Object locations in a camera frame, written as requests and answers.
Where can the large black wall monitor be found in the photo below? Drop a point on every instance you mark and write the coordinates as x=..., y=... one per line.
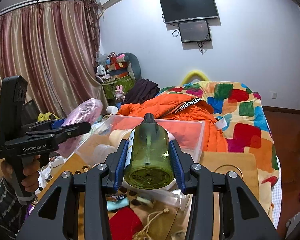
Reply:
x=175, y=11

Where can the white mug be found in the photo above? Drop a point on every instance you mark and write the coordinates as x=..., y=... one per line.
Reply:
x=112, y=110

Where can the pink round container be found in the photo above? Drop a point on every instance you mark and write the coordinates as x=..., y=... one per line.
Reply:
x=170, y=136

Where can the small black wall monitor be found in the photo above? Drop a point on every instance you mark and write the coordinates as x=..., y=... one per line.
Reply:
x=194, y=31

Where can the orange puffer jacket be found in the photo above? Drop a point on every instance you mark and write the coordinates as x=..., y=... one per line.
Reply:
x=182, y=107

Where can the clear plastic storage bin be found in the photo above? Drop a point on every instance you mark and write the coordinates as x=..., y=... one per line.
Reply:
x=106, y=139

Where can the blue Max box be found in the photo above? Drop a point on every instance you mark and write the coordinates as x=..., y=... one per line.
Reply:
x=115, y=197

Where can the pink bunny figure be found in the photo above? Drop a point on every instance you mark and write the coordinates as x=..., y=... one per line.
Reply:
x=119, y=93

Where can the green storage box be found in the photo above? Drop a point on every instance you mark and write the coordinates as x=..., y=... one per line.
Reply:
x=109, y=87

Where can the yellow headboard arch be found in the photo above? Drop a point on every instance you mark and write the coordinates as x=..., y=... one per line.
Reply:
x=194, y=75

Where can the red velvet pouch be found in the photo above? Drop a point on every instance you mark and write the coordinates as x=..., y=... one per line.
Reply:
x=124, y=224

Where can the white round plastic jar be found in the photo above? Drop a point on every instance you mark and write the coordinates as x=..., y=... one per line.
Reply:
x=101, y=152

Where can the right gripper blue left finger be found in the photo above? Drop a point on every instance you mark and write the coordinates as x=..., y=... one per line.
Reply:
x=119, y=164

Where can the grey plush toy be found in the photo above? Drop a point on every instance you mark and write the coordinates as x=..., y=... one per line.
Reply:
x=133, y=68

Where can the striped pink curtain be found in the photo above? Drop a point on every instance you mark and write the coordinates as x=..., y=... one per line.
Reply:
x=53, y=46

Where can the dark purple clothing pile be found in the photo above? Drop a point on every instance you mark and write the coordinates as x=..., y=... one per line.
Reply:
x=143, y=90

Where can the gold drawstring pouch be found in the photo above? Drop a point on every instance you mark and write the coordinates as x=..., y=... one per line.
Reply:
x=162, y=222

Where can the person's left hand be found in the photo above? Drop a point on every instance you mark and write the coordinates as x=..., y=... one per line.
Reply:
x=30, y=182

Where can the colourful patchwork blanket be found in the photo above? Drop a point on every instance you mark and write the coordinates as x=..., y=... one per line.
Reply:
x=246, y=130

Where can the yellow cloth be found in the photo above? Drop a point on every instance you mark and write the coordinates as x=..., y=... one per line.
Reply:
x=47, y=116

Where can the beige lidded cup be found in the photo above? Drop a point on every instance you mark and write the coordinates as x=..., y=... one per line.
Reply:
x=117, y=135

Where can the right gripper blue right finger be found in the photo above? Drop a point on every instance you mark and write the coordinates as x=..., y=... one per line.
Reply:
x=176, y=155

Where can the person's left forearm sleeve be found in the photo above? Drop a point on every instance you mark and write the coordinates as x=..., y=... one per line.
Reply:
x=12, y=213

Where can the green glass bottle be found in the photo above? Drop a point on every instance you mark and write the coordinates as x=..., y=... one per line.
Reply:
x=148, y=162

